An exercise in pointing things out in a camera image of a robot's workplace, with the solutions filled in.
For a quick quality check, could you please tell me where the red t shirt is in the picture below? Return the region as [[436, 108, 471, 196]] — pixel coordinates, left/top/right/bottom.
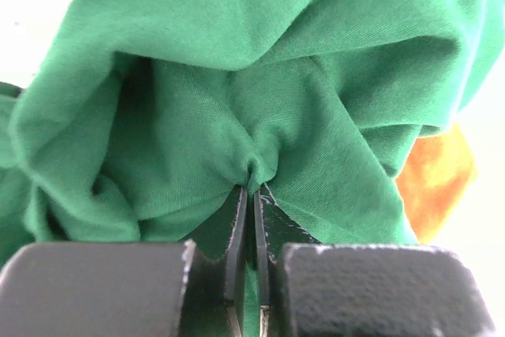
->
[[396, 124, 477, 245]]

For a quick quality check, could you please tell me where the green t shirt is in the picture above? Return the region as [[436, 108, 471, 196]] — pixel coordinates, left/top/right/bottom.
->
[[0, 0, 505, 337]]

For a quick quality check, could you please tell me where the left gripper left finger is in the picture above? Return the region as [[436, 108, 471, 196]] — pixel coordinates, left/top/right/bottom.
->
[[1, 187, 248, 336]]

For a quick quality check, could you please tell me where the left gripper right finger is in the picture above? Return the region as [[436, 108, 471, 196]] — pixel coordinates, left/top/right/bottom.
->
[[253, 185, 497, 337]]

